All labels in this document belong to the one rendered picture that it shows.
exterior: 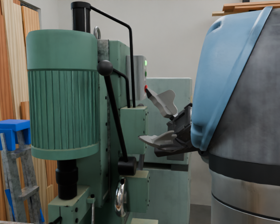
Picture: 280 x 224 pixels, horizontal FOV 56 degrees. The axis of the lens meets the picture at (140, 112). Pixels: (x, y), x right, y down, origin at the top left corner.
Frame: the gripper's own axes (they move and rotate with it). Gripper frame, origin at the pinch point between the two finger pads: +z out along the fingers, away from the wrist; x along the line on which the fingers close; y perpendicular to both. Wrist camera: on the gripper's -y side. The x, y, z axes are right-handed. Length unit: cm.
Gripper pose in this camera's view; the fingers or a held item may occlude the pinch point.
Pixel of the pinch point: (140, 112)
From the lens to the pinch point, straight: 59.5
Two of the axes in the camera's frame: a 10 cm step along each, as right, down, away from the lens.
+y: 5.6, -5.2, -6.4
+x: -1.2, 7.2, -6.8
